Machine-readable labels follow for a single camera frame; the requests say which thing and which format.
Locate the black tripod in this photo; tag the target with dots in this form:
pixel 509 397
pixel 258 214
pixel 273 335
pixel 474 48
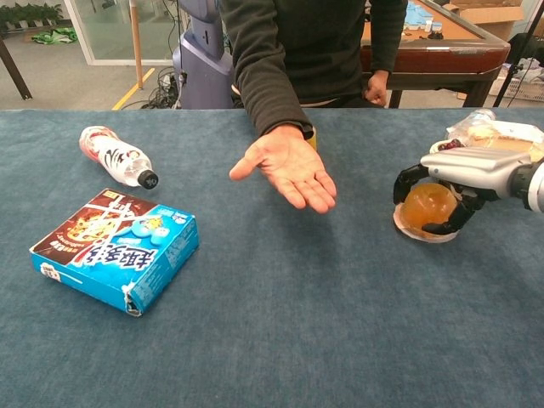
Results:
pixel 516 68

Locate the brown wooden game table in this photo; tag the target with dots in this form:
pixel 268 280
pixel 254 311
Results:
pixel 442 55

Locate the blue brown snack box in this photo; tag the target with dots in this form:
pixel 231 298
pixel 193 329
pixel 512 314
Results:
pixel 115 251

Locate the orange translucent plastic bowl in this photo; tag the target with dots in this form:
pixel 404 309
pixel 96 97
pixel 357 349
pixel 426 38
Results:
pixel 427 208

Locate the person's right sleeved forearm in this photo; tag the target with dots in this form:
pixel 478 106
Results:
pixel 272 93

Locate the green cloth pile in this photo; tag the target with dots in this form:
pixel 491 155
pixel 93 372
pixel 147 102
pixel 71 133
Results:
pixel 55 36

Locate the white plastic basket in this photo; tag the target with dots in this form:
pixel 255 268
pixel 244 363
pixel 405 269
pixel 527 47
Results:
pixel 523 83

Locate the person's right hand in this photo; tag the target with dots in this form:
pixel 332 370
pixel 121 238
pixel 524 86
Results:
pixel 293 166

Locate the dark red food piece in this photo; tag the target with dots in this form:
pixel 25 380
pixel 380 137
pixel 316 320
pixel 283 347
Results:
pixel 450 144

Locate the blue table mat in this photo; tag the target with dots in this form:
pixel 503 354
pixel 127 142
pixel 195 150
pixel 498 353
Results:
pixel 272 340

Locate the white food tray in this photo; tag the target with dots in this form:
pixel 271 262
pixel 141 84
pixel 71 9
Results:
pixel 435 146

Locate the wooden post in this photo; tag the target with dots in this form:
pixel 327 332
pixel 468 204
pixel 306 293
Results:
pixel 137 42

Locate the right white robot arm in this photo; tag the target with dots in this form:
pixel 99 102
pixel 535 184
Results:
pixel 533 187

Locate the dark table leg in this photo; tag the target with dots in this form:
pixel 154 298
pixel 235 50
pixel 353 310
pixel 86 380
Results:
pixel 15 70

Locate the cardboard box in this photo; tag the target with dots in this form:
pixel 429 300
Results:
pixel 493 17

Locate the yellow object behind forearm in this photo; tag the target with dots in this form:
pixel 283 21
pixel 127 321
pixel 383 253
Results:
pixel 312 138

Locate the person's dark sweater torso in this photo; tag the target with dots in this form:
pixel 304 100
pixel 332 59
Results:
pixel 331 42

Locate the person's left hand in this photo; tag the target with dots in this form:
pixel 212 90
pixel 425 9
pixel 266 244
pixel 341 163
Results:
pixel 377 87

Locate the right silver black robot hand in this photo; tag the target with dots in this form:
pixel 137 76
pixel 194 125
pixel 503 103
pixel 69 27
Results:
pixel 472 163

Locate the plastic wrapped sandwich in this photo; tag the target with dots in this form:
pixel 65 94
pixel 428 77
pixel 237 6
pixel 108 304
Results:
pixel 506 136

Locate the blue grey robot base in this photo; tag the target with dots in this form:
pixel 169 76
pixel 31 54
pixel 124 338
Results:
pixel 204 64

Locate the green potted plants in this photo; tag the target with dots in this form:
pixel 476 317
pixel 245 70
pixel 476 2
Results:
pixel 30 15

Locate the white red labelled drink bottle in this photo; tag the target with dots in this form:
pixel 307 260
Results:
pixel 112 155

